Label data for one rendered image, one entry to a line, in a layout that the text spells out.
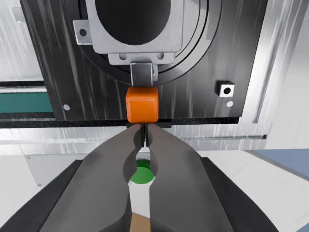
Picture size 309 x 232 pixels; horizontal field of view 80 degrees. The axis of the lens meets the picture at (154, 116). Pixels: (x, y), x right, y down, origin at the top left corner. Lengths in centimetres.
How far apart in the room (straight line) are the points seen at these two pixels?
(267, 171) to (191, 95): 34
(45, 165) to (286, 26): 36
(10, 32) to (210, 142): 30
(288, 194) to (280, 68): 40
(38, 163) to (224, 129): 28
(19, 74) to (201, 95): 25
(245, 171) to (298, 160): 150
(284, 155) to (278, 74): 162
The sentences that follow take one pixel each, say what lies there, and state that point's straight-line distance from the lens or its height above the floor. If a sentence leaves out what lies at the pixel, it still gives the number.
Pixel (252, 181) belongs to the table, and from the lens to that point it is 53.
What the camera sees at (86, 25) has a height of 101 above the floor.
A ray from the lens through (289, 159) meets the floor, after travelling 192.
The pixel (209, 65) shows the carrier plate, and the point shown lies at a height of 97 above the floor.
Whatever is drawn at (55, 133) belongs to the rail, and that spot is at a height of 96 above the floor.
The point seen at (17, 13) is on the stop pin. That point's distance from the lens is 25.
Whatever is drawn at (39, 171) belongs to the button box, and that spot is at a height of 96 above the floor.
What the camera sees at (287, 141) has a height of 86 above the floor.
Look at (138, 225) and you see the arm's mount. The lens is 55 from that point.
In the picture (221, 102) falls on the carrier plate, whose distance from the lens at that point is 24.
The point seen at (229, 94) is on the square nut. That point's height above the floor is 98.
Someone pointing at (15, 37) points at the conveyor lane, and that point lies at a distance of 32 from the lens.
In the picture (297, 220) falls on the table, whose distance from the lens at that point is 71.
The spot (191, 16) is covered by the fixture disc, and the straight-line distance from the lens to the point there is 19.
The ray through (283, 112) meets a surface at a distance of 44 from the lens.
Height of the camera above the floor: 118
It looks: 62 degrees down
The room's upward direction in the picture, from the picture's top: 179 degrees clockwise
